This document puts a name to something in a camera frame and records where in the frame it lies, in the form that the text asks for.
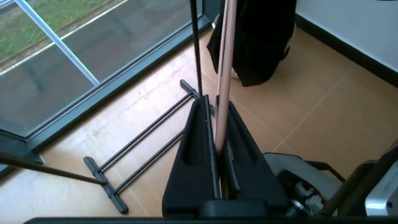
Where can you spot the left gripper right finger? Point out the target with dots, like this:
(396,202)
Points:
(255,180)

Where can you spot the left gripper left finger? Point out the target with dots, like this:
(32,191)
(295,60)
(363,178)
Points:
(192,180)

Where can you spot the pink clothes hanger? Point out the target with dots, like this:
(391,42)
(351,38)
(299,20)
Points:
(225,93)

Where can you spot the black shorts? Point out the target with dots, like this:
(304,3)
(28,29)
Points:
(258,40)

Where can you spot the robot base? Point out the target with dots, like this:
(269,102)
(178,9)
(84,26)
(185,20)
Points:
(298,169)

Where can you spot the black clothes rack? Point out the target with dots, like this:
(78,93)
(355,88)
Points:
(196,46)

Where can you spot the window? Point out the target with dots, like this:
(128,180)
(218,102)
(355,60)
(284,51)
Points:
(46,77)

